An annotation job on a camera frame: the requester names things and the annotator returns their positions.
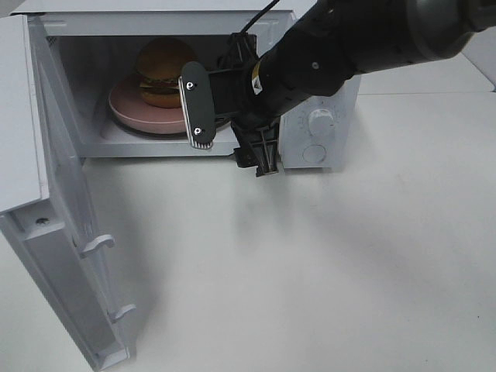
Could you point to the white microwave door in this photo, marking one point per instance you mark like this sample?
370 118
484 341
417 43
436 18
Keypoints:
47 215

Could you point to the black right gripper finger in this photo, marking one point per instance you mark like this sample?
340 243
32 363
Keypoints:
241 49
257 147

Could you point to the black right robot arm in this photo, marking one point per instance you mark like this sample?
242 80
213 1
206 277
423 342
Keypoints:
331 43

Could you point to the white round door button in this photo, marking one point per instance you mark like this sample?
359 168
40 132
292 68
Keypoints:
314 154

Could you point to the pink round plate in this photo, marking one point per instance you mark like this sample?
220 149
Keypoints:
126 103

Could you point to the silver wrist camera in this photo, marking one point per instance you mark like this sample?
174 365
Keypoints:
197 105

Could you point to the glass microwave turntable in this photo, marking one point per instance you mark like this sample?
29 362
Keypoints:
141 134

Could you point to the white microwave oven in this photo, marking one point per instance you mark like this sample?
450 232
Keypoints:
98 45

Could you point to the white microwave knob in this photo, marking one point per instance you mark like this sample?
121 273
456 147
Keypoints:
321 122

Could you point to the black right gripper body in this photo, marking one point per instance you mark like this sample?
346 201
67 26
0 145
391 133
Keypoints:
251 95

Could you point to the toy burger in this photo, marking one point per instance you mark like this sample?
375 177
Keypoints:
159 65

